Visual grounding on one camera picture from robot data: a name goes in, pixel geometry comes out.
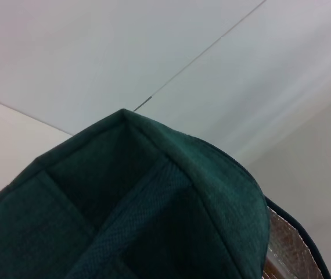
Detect teal fabric lunch bag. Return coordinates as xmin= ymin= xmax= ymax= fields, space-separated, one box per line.
xmin=0 ymin=108 xmax=331 ymax=279

